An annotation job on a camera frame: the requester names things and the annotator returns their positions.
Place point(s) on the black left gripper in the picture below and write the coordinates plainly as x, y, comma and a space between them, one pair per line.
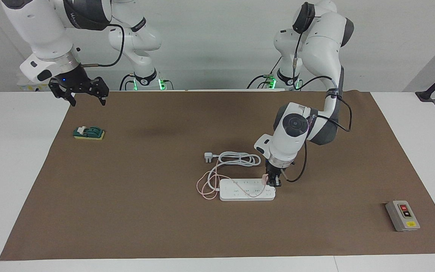
275, 169

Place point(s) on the white background boxes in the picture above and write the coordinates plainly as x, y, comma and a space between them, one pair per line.
32, 86

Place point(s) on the brown table mat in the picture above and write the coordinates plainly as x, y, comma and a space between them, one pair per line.
217, 234

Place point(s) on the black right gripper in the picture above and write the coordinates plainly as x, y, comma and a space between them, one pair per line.
77, 82

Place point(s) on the white power strip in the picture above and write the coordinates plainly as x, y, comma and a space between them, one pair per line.
240, 190

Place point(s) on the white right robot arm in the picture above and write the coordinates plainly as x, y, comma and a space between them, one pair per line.
40, 26

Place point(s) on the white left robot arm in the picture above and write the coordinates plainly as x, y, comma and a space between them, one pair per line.
319, 49

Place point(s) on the green knife switch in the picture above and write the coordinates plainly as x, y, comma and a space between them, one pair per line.
89, 133

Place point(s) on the pink charger block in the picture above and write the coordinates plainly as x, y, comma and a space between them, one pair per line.
265, 180

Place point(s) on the grey on-off switch box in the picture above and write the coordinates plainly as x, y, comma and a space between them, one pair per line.
402, 216

